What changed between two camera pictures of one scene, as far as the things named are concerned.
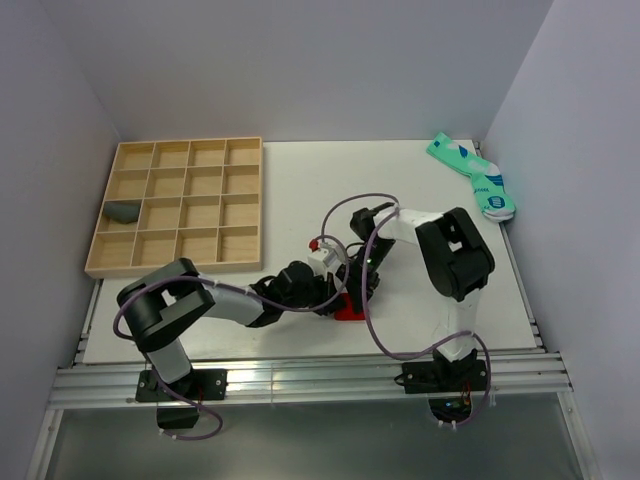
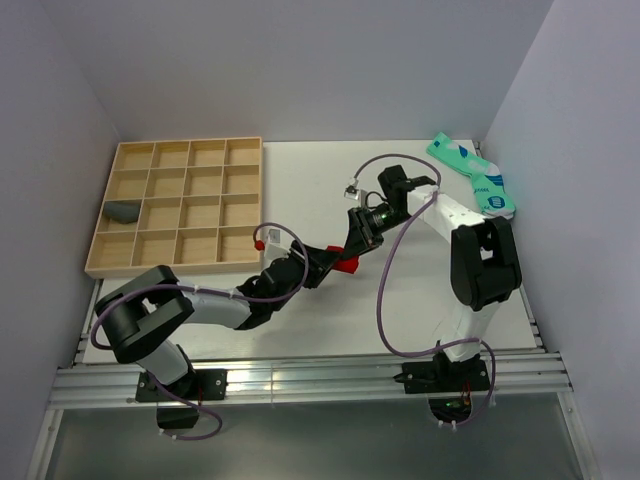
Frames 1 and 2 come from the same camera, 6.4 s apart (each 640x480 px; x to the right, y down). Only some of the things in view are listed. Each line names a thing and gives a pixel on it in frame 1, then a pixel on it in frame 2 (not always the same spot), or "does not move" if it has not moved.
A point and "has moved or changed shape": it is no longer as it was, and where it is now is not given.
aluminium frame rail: (376, 379) does not move
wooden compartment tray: (173, 200) does not move
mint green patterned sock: (496, 203) does not move
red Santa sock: (348, 314) has moved or changed shape
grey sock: (122, 211) does not move
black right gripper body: (377, 252) -> (370, 225)
